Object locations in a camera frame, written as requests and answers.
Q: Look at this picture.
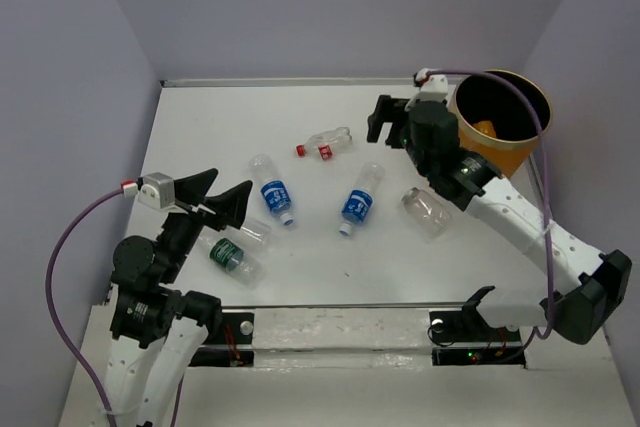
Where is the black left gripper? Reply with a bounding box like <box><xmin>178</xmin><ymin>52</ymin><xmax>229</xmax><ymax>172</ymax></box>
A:
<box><xmin>159</xmin><ymin>166</ymin><xmax>254</xmax><ymax>279</ymax></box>

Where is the green label plastic bottle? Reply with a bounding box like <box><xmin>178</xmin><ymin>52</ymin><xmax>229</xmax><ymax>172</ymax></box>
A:
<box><xmin>197</xmin><ymin>232</ymin><xmax>266</xmax><ymax>288</ymax></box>

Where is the silver bolt left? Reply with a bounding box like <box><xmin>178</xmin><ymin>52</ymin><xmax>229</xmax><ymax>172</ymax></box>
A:
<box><xmin>240</xmin><ymin>321</ymin><xmax>254</xmax><ymax>336</ymax></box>

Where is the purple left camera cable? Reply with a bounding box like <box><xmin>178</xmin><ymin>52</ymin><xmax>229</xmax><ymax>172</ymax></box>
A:
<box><xmin>45</xmin><ymin>186</ymin><xmax>126</xmax><ymax>422</ymax></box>

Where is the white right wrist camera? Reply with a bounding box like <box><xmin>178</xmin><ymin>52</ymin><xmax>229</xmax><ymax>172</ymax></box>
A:
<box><xmin>412</xmin><ymin>68</ymin><xmax>449</xmax><ymax>102</ymax></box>

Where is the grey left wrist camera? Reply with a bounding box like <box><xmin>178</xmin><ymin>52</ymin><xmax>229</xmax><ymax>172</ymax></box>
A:
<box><xmin>121</xmin><ymin>172</ymin><xmax>176</xmax><ymax>212</ymax></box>

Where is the red cap small bottle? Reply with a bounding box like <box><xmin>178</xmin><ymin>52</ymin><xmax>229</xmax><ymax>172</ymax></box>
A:
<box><xmin>295</xmin><ymin>127</ymin><xmax>353</xmax><ymax>161</ymax></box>

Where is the orange cylindrical bin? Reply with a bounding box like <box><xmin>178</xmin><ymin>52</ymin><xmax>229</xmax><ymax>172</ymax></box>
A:
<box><xmin>449</xmin><ymin>76</ymin><xmax>539</xmax><ymax>178</ymax></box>

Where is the silver bolt right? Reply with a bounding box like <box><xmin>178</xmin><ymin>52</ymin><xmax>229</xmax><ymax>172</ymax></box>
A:
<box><xmin>431</xmin><ymin>318</ymin><xmax>444</xmax><ymax>333</ymax></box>

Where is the clear plastic bottle no label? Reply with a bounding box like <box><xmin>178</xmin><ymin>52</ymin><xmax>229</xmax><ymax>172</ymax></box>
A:
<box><xmin>231</xmin><ymin>217</ymin><xmax>273</xmax><ymax>252</ymax></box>

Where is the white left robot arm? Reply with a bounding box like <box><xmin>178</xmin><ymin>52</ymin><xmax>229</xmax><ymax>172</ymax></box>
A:
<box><xmin>92</xmin><ymin>168</ymin><xmax>253</xmax><ymax>426</ymax></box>

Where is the orange plastic pill bottle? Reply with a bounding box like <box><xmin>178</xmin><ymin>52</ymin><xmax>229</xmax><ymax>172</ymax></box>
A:
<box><xmin>471</xmin><ymin>120</ymin><xmax>498</xmax><ymax>140</ymax></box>

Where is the silver bolt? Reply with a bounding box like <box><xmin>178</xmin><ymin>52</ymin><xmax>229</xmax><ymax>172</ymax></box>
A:
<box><xmin>240</xmin><ymin>321</ymin><xmax>254</xmax><ymax>336</ymax></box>
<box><xmin>431</xmin><ymin>318</ymin><xmax>444</xmax><ymax>333</ymax></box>

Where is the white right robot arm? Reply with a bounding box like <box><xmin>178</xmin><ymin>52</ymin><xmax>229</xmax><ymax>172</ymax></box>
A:
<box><xmin>367</xmin><ymin>95</ymin><xmax>632</xmax><ymax>345</ymax></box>

